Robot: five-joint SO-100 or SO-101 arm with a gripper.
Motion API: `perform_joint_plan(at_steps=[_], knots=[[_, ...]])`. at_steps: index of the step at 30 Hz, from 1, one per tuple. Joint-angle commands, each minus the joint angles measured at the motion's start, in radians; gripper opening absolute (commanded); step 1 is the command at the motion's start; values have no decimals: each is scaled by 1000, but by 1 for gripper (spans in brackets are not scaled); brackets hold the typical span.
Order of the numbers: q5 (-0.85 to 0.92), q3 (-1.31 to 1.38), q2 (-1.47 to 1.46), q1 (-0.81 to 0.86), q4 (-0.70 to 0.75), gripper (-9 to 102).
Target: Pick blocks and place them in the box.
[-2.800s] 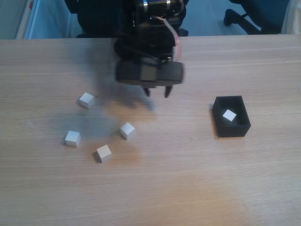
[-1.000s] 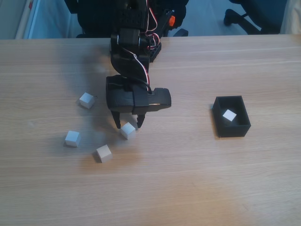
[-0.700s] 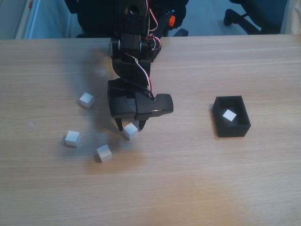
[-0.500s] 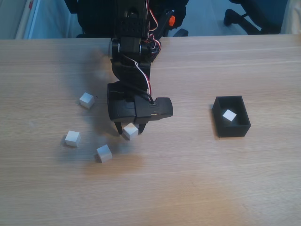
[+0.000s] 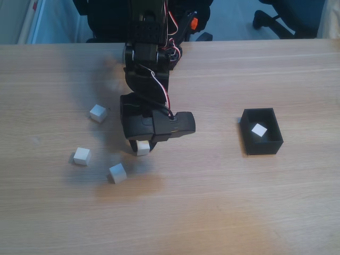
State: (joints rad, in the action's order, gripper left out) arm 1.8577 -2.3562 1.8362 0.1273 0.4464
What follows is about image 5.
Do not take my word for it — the white cube block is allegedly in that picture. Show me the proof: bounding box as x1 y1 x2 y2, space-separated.
73 147 92 167
136 140 150 157
108 163 128 184
251 123 268 138
89 104 108 123

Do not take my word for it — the black open box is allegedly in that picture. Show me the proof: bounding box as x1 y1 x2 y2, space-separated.
240 107 284 156

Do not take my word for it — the black clamp orange knob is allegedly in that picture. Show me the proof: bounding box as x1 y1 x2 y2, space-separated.
176 10 199 43

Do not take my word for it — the pale partition panel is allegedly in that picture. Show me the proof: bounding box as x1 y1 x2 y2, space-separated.
17 0 80 45

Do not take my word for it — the blue office chair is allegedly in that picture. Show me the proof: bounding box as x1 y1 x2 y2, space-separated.
252 0 327 39

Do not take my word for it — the white red servo wire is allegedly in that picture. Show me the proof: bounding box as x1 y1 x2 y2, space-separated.
143 65 173 112

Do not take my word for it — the black camera cable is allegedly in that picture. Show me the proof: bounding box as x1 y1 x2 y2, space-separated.
159 105 177 123

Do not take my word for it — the black oval camera box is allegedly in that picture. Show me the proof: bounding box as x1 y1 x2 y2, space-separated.
123 110 197 143

